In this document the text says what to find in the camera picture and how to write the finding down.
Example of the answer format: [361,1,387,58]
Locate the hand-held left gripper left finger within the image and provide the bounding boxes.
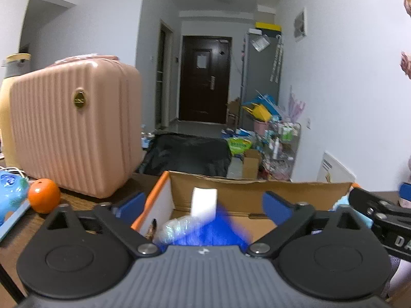
[35,192,161,258]

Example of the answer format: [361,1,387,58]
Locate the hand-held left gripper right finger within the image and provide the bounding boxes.
[246,192,375,259]

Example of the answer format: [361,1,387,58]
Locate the red cardboard box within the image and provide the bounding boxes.
[130,171,357,251]

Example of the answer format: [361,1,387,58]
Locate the clear plastic bag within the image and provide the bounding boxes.
[252,35,270,52]
[159,216,206,251]

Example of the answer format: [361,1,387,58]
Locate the blue tissue packet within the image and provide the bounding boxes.
[173,202,254,252]

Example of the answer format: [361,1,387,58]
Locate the small brown cardboard box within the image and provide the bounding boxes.
[242,149,262,180]

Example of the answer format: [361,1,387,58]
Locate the storage cart with bottles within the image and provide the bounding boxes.
[263,120,302,180]

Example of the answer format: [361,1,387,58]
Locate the green snack packet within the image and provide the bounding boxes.
[229,137,254,156]

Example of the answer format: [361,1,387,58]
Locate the black bag on floor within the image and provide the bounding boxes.
[141,134,232,178]

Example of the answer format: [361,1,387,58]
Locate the orange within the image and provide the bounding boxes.
[28,178,61,214]

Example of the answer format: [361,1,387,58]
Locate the pink ribbed suitcase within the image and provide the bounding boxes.
[9,55,143,199]

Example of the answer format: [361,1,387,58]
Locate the blue and yellow bags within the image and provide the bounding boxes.
[242,94,280,121]

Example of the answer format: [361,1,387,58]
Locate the purple wrapping paper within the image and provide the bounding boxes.
[289,86,305,119]

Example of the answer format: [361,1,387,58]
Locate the blue wet wipes pack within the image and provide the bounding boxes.
[0,171,30,228]

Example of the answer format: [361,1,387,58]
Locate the dried pink roses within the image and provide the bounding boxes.
[400,0,411,79]

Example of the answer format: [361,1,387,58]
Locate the grey refrigerator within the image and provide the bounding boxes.
[239,29,285,129]

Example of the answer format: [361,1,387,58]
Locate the side doorway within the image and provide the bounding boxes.
[156,21,174,129]

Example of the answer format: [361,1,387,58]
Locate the dark wooden door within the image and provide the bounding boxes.
[179,35,232,125]

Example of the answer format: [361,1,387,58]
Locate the white folded umbrella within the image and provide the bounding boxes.
[271,37,285,84]

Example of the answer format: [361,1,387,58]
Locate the clear plastic bag on refrigerator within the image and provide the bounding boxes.
[252,35,270,52]

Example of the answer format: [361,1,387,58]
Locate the yellow and black box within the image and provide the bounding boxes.
[255,22,281,36]

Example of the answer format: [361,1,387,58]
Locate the yellow thermos bottle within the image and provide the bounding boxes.
[0,54,31,167]

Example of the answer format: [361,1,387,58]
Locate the white board leaning on wall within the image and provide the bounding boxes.
[316,151,357,183]

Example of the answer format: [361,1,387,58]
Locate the white charger cable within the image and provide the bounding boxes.
[0,166,29,180]

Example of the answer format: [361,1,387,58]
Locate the wall electrical panel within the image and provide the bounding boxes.
[294,8,307,42]

